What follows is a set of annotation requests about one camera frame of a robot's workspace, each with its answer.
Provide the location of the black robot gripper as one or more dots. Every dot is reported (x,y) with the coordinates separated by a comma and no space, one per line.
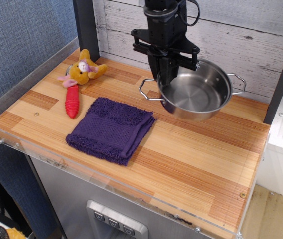
(166,33)

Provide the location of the stainless steel pot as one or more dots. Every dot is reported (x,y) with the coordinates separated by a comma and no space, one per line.
(198,95)

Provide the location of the brown plush bunny toy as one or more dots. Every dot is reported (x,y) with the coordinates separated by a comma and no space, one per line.
(82,71)

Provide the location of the purple folded towel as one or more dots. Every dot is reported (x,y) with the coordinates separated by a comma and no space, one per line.
(111,131)

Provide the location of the clear acrylic table guard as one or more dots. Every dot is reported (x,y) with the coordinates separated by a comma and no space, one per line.
(173,173)

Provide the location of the stainless steel cabinet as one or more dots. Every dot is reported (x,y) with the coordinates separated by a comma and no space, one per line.
(69,192)

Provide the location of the grey dispenser button panel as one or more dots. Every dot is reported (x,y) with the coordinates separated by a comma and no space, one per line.
(110,224)

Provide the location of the yellow black object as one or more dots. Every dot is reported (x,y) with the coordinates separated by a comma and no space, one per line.
(11,233)

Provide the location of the dark grey left post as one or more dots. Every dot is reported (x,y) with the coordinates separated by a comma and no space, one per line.
(86,27)

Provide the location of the red handled spoon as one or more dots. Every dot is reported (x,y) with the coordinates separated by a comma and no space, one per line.
(72,102)

